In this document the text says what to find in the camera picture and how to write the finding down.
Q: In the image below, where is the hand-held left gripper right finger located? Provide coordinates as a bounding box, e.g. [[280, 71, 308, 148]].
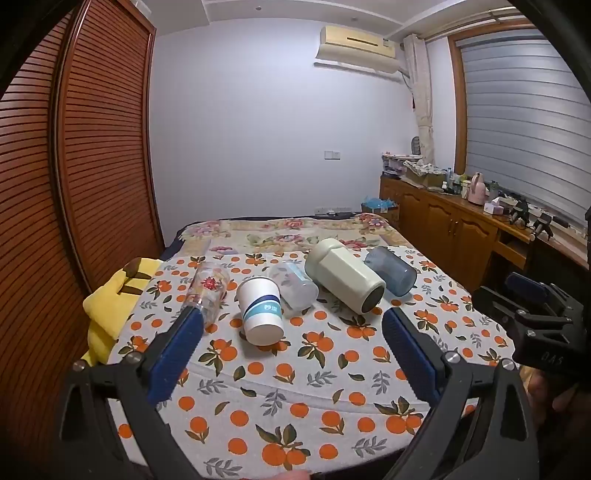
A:
[[381, 307, 541, 480]]

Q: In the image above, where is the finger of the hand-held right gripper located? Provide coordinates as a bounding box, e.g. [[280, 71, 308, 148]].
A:
[[471, 285, 556, 334], [504, 271, 585, 318]]

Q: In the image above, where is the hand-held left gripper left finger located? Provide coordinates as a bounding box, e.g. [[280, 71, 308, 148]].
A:
[[58, 305, 206, 480]]

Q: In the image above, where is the clear glass cup floral print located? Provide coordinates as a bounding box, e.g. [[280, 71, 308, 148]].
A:
[[182, 261, 230, 325]]

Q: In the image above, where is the blue-grey translucent cup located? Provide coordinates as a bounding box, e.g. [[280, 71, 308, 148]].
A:
[[364, 246, 418, 297]]

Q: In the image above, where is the white paper cup blue stripe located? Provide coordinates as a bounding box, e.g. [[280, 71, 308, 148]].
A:
[[236, 276, 285, 346]]

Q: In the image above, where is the translucent plastic cup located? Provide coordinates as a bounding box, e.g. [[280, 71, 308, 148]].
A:
[[269, 261, 320, 319]]

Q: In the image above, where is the person's right hand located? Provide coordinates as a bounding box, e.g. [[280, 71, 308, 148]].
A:
[[527, 368, 591, 417]]

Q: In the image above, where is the yellow plush toy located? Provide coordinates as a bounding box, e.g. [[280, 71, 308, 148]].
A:
[[82, 257, 163, 366]]

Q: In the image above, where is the wooden sideboard cabinet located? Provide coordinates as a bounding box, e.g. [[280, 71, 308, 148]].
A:
[[379, 175, 591, 297]]

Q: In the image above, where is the pink kettle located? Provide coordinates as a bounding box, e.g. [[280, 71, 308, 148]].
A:
[[468, 172, 486, 204]]

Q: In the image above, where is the cream insulated mug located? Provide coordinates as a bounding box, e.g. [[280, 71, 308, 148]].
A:
[[304, 237, 387, 316]]

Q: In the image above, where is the orange fruit print blanket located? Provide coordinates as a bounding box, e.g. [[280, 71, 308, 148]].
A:
[[81, 249, 522, 480]]

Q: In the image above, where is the cardboard box with blue items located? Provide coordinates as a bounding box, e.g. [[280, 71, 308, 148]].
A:
[[361, 196, 400, 225]]

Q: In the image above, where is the patterned storage basket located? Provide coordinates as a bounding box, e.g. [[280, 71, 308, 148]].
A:
[[403, 159, 447, 188]]

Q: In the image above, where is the grey window blind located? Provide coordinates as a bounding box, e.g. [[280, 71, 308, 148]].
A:
[[459, 28, 591, 228]]

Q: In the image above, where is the floral quilt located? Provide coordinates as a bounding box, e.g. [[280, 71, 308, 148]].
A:
[[173, 215, 411, 260]]

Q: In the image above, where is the cream curtain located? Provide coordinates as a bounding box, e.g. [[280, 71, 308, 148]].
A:
[[401, 34, 437, 168]]

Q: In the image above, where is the wooden louvred wardrobe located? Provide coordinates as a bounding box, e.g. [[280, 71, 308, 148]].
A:
[[0, 0, 165, 467]]

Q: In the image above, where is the wall air conditioner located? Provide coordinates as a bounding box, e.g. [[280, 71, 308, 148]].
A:
[[315, 25, 398, 75]]

